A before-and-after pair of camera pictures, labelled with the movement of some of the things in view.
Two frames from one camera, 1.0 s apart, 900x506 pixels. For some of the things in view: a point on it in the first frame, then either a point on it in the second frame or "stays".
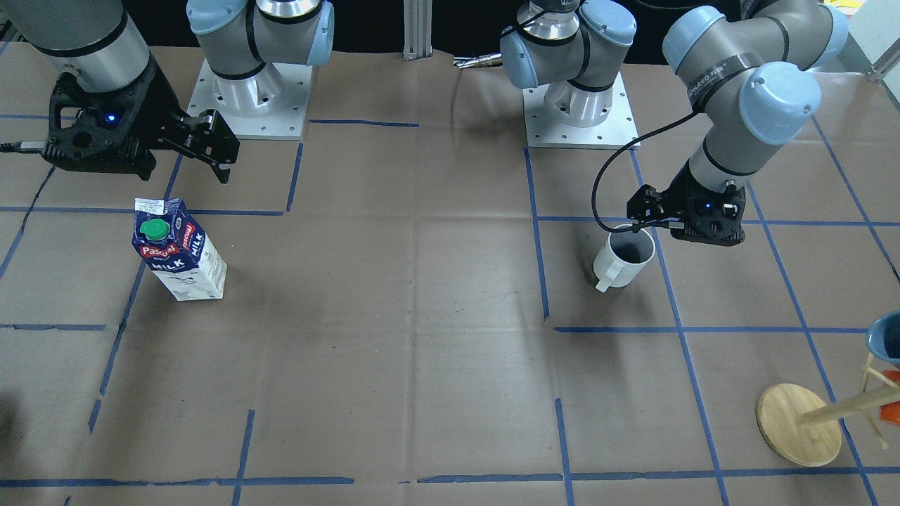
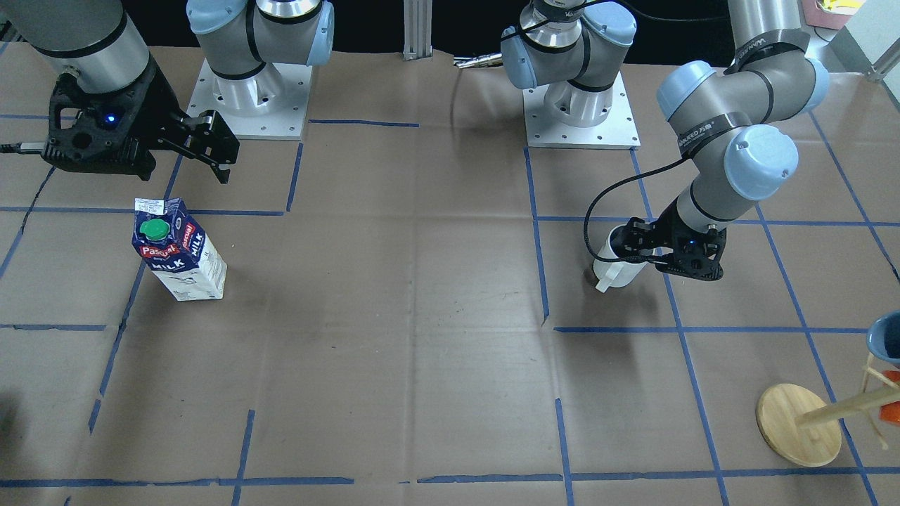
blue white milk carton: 173,244 stays
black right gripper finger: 207,138 stays
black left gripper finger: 647,204 to 637,238
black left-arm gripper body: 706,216 to 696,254
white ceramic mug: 623,258 stays
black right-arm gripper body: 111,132 stays
